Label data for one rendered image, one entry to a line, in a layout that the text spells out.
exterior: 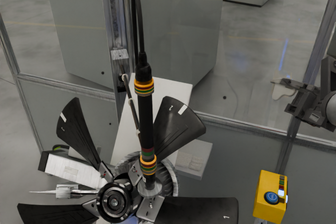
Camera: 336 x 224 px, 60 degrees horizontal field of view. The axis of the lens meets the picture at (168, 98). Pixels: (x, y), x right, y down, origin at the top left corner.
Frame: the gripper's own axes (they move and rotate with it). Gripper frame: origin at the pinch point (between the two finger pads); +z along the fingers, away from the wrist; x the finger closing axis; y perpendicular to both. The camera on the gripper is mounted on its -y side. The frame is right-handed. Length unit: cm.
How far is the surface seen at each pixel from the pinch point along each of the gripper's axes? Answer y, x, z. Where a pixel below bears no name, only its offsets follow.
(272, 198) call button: 34.4, 25.5, 14.6
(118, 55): 13, -42, 57
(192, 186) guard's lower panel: 69, 38, 98
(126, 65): 16, -37, 55
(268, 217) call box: 42, 29, 16
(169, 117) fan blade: 23.5, -21.4, 16.5
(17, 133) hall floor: 130, -90, 234
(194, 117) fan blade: 19.6, -16.7, 9.2
